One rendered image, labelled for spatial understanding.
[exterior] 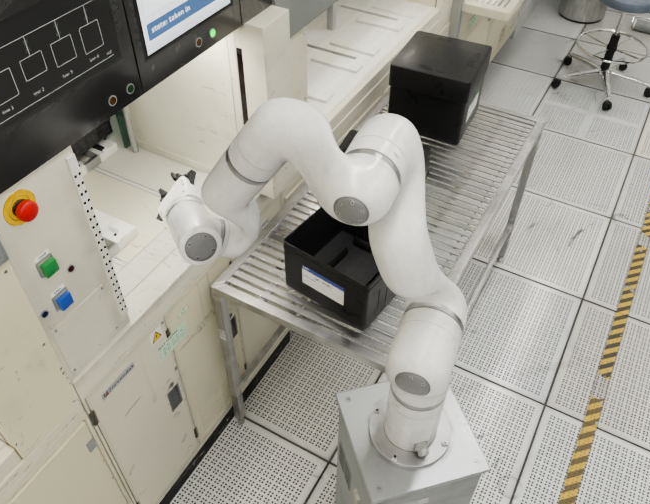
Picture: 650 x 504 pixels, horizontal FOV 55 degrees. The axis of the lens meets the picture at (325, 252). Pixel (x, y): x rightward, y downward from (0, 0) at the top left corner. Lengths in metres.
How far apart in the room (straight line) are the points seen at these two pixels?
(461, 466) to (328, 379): 1.08
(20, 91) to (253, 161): 0.40
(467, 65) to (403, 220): 1.32
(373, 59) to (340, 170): 1.70
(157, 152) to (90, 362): 0.79
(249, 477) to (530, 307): 1.38
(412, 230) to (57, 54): 0.66
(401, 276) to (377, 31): 1.84
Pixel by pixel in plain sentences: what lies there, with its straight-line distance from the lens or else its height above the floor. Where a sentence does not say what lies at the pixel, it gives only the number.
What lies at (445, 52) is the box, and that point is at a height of 1.01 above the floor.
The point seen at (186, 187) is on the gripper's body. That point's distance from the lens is 1.37.
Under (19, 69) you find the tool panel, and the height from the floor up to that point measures 1.58.
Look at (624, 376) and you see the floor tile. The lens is 2.77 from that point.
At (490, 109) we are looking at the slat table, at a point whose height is 0.75.
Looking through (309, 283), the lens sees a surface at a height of 0.83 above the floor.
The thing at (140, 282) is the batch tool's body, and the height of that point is 0.87.
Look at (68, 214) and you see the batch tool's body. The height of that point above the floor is 1.27.
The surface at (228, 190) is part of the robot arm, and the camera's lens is 1.08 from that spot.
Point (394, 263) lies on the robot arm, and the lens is 1.03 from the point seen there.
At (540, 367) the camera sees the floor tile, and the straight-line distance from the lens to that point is 2.67.
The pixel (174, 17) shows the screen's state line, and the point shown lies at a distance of 1.39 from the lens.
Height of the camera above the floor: 2.09
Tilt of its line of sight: 46 degrees down
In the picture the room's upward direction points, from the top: 1 degrees clockwise
